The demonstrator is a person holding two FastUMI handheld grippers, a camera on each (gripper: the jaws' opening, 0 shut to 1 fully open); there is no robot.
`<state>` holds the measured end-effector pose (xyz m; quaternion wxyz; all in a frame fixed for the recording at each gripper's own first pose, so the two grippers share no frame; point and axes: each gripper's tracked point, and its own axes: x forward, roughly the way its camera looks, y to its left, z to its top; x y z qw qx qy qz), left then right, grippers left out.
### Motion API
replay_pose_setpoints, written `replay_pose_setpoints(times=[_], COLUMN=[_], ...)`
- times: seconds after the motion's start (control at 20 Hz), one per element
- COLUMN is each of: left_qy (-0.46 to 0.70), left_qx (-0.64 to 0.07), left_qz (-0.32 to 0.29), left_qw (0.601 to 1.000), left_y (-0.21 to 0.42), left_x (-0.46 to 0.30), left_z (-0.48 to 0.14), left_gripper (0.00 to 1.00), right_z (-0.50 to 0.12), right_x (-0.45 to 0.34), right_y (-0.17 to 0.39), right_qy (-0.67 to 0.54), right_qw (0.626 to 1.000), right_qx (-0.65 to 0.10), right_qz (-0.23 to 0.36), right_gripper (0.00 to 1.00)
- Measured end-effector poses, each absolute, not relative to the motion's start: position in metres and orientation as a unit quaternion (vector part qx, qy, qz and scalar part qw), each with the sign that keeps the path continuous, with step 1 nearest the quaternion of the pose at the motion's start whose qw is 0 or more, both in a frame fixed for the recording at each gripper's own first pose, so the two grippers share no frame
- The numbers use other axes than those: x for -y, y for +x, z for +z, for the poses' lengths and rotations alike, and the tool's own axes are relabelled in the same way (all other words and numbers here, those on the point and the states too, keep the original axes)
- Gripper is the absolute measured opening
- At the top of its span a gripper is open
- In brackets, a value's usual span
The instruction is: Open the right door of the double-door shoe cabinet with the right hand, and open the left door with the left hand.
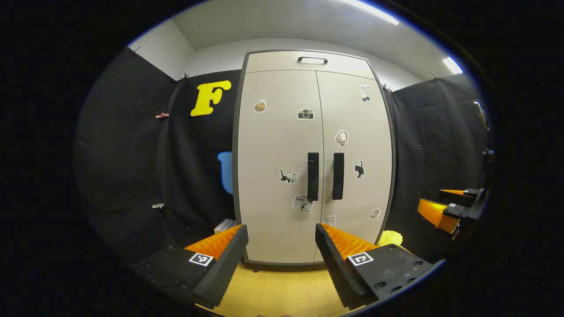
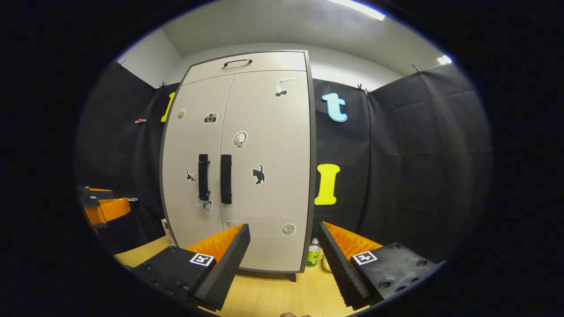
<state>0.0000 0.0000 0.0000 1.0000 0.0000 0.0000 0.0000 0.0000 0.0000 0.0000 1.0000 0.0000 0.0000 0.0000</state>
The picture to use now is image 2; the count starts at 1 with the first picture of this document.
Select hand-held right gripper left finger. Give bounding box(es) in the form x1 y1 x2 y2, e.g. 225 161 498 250
130 223 251 312

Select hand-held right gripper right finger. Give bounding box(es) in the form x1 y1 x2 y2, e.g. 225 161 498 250
318 221 443 311

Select cabinet door with headphone sticker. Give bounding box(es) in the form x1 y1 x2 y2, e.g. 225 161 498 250
219 70 311 271

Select black door handle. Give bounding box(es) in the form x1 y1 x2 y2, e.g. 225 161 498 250
198 154 210 202
220 154 233 205

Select grey double-door shoe cabinet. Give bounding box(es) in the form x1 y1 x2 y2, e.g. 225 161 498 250
159 50 317 282

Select cabinet door with camera sticker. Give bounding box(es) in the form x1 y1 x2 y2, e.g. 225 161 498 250
162 75 234 249

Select beige cabinet drawer front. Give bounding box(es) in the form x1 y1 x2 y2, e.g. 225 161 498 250
182 52 307 85

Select green label plastic bottle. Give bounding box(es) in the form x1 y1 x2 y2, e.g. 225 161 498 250
306 238 322 268

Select black backdrop cloth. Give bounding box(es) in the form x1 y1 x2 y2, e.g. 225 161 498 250
75 59 493 265

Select long ceiling light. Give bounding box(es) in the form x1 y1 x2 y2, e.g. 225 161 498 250
326 0 386 21

